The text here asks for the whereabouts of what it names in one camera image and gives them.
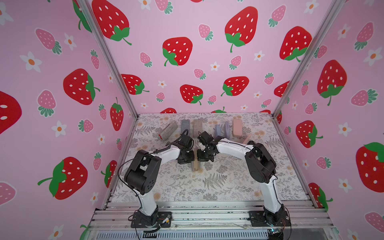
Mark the electronics board with cables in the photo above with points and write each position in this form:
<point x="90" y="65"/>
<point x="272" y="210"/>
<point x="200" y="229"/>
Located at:
<point x="275" y="234"/>

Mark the aluminium rail frame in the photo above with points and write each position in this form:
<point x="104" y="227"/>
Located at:
<point x="213" y="221"/>

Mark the floral table mat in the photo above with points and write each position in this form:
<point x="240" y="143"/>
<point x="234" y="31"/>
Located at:
<point x="225" y="179"/>

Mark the light blue case white glasses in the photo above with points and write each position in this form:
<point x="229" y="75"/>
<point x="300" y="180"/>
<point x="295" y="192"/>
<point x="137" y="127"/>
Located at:
<point x="218" y="131"/>

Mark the grey case tan interior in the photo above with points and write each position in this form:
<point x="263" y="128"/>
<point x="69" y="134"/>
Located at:
<point x="227" y="130"/>

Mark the pink case black glasses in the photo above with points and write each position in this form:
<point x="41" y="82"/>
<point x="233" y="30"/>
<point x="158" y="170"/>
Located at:
<point x="247" y="139"/>

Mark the grey case with red glasses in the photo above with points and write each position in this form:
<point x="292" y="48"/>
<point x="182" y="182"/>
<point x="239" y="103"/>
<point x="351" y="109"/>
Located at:
<point x="168" y="130"/>

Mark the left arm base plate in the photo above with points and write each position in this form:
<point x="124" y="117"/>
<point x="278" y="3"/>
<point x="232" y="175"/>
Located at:
<point x="157" y="221"/>

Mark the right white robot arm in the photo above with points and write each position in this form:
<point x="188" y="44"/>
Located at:
<point x="261" y="166"/>

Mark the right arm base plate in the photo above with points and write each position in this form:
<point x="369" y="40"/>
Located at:
<point x="269" y="220"/>

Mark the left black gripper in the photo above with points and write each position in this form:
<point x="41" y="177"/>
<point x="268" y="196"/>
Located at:
<point x="192" y="158"/>

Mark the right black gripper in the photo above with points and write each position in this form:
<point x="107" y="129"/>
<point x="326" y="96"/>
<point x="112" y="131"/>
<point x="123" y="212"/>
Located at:
<point x="204" y="154"/>

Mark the blue-grey case purple glasses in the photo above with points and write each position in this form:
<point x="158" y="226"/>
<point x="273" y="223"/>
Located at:
<point x="185" y="127"/>

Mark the pink case round glasses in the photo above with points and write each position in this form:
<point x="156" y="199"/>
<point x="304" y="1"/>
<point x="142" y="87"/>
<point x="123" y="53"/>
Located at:
<point x="237" y="128"/>

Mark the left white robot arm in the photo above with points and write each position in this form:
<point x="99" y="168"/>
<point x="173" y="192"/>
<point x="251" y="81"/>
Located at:
<point x="143" y="171"/>

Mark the grey case mint interior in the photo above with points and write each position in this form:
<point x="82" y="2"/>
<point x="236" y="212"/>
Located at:
<point x="197" y="128"/>

